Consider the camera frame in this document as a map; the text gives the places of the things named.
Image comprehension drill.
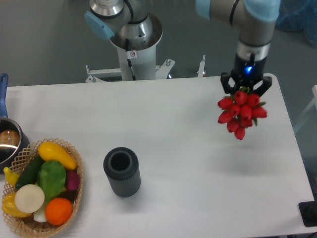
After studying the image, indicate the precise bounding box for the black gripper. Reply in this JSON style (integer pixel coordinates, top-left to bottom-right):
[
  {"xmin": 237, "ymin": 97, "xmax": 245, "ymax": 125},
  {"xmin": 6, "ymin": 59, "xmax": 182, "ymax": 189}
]
[{"xmin": 220, "ymin": 54, "xmax": 272, "ymax": 96}]

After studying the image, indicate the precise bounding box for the red tulip bouquet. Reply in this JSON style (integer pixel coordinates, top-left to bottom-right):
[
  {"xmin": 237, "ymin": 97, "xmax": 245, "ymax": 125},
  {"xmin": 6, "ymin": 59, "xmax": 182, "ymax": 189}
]
[{"xmin": 217, "ymin": 86, "xmax": 267, "ymax": 140}]

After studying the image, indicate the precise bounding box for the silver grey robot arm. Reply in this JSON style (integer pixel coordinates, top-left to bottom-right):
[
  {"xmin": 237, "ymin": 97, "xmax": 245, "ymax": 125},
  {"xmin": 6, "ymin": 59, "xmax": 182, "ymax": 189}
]
[{"xmin": 84, "ymin": 0, "xmax": 280, "ymax": 96}]

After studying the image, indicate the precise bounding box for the blue bag on floor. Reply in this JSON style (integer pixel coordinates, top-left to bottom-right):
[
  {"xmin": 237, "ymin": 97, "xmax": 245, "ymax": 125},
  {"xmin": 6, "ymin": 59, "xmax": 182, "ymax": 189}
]
[{"xmin": 275, "ymin": 0, "xmax": 317, "ymax": 47}]

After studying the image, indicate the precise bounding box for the black device at table edge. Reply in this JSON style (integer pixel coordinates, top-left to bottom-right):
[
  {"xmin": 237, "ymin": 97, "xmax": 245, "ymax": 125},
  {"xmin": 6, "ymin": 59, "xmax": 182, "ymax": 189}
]
[{"xmin": 298, "ymin": 201, "xmax": 317, "ymax": 227}]

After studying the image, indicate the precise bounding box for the dark grey ribbed vase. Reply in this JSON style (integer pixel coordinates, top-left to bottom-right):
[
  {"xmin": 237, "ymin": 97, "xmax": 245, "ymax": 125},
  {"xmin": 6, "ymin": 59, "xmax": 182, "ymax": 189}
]
[{"xmin": 103, "ymin": 147, "xmax": 141, "ymax": 197}]

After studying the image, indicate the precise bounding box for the purple red radish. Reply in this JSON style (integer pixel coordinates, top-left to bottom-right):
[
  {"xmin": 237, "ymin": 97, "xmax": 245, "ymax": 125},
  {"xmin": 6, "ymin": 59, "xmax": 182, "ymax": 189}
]
[{"xmin": 65, "ymin": 170, "xmax": 80, "ymax": 191}]

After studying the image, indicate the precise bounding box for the yellow squash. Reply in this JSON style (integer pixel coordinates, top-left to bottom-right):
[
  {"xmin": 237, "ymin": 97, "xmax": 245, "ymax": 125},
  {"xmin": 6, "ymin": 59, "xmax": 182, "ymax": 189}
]
[{"xmin": 38, "ymin": 141, "xmax": 77, "ymax": 170}]

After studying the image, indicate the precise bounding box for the green leafy bok choy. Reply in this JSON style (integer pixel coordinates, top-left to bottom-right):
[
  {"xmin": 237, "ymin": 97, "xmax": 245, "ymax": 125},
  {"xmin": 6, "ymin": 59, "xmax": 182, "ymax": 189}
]
[{"xmin": 34, "ymin": 160, "xmax": 66, "ymax": 223}]

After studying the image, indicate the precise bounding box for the orange fruit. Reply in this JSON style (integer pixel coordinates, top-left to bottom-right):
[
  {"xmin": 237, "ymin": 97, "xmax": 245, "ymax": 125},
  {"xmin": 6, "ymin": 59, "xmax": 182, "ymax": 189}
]
[{"xmin": 45, "ymin": 197, "xmax": 72, "ymax": 226}]

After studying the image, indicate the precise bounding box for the dark green cucumber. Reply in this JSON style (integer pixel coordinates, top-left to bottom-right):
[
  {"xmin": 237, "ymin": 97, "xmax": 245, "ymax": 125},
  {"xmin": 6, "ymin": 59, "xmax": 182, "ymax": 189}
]
[{"xmin": 15, "ymin": 154, "xmax": 44, "ymax": 190}]

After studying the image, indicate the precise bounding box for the white round onion slice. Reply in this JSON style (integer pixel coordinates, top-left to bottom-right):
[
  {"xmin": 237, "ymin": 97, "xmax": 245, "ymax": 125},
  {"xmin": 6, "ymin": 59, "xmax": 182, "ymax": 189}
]
[{"xmin": 14, "ymin": 184, "xmax": 45, "ymax": 213}]

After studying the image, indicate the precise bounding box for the yellow banana tip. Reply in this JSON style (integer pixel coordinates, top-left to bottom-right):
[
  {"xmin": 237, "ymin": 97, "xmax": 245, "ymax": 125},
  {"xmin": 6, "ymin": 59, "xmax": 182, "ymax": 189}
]
[{"xmin": 3, "ymin": 167, "xmax": 20, "ymax": 187}]

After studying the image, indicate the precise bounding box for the woven wicker basket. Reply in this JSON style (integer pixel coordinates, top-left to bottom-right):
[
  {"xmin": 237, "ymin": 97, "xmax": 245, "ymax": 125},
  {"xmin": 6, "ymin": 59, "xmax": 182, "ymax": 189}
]
[{"xmin": 1, "ymin": 138, "xmax": 84, "ymax": 238}]

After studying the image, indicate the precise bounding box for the yellow bell pepper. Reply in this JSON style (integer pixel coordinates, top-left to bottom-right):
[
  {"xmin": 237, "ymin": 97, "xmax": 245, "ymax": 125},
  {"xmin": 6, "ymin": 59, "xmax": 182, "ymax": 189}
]
[{"xmin": 2, "ymin": 192, "xmax": 32, "ymax": 218}]

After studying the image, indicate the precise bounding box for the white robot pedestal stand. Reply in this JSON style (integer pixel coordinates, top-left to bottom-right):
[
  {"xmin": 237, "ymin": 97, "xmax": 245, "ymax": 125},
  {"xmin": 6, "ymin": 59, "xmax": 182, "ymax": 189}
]
[{"xmin": 85, "ymin": 43, "xmax": 207, "ymax": 84}]

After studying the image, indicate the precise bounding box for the black cable on pedestal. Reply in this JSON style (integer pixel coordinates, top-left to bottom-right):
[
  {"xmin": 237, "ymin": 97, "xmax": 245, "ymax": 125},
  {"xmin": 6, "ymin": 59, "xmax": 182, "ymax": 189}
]
[{"xmin": 124, "ymin": 38, "xmax": 137, "ymax": 81}]

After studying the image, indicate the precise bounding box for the blue handled saucepan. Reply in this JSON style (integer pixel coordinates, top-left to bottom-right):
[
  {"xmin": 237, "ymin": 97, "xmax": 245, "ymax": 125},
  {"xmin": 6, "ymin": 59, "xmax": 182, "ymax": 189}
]
[{"xmin": 0, "ymin": 73, "xmax": 29, "ymax": 174}]

